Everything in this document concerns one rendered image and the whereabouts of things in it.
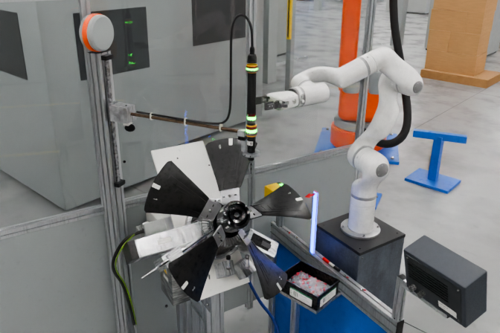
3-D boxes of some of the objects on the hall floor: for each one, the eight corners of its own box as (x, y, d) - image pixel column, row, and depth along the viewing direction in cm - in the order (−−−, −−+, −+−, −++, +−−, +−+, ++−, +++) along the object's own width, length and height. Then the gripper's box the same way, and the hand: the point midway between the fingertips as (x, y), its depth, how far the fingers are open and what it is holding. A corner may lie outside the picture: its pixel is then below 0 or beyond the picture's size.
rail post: (267, 348, 299) (270, 234, 271) (272, 345, 301) (276, 233, 273) (271, 351, 296) (274, 238, 267) (276, 349, 298) (280, 235, 269)
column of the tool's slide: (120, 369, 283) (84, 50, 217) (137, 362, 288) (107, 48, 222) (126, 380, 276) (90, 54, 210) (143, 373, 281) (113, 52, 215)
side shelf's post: (178, 354, 294) (172, 231, 263) (184, 351, 296) (178, 229, 265) (181, 359, 291) (175, 235, 260) (187, 356, 293) (181, 233, 262)
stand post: (187, 383, 275) (177, 195, 233) (202, 376, 279) (195, 190, 237) (190, 388, 271) (181, 198, 229) (205, 381, 276) (199, 194, 233)
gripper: (283, 83, 210) (247, 89, 202) (308, 93, 196) (271, 99, 188) (282, 101, 213) (247, 107, 204) (307, 111, 199) (270, 118, 191)
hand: (261, 103), depth 197 cm, fingers open, 8 cm apart
